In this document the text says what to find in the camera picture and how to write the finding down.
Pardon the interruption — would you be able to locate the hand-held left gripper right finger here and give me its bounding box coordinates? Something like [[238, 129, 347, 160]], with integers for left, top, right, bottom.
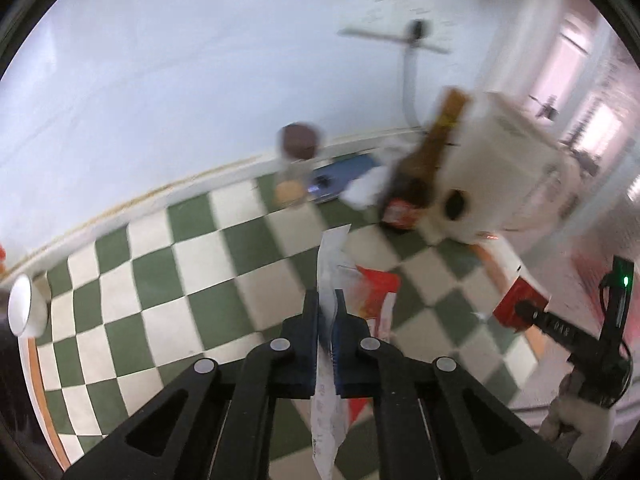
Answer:
[[335, 289, 584, 480]]

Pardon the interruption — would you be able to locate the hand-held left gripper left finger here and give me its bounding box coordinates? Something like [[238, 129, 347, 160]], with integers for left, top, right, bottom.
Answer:
[[62, 290, 320, 480]]

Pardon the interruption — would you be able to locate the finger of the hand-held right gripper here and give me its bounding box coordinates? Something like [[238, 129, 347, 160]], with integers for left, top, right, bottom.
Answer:
[[514, 300, 603, 358]]

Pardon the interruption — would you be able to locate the red white packet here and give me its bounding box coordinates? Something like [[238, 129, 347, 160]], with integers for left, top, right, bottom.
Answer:
[[345, 264, 403, 425]]

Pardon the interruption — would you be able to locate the white paper slip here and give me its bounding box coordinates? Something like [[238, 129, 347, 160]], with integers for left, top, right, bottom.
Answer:
[[308, 224, 352, 480]]

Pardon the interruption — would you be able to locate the long white box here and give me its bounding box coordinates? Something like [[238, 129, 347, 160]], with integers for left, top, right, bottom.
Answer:
[[474, 239, 552, 334]]

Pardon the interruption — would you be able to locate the green white checked tablecloth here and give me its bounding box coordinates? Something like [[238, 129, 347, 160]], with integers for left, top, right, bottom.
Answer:
[[30, 170, 551, 480]]

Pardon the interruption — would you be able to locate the white tissue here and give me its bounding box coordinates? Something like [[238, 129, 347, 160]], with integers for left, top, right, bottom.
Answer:
[[342, 139, 402, 212]]

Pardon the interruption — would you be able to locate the blue phone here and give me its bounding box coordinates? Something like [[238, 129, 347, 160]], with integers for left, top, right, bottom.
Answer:
[[309, 152, 377, 204]]

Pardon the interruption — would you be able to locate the glass jar with brown lid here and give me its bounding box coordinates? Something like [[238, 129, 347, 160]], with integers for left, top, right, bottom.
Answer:
[[273, 122, 324, 209]]

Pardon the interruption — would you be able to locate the dark brown glass bottle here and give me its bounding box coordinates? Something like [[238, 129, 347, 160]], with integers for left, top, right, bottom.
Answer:
[[377, 87, 472, 234]]

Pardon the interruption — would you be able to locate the white pink electric kettle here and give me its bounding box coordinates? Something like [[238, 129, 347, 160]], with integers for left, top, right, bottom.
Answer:
[[424, 90, 584, 246]]

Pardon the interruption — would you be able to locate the frosted glass sliding door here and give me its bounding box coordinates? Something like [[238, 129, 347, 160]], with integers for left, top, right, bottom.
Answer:
[[492, 0, 640, 321]]

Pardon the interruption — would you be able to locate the white cup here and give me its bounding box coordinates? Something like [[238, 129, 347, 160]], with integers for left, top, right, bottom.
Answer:
[[7, 273, 51, 339]]

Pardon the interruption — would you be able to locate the kettle power cable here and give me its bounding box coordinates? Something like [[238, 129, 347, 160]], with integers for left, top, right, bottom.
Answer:
[[397, 17, 432, 132]]

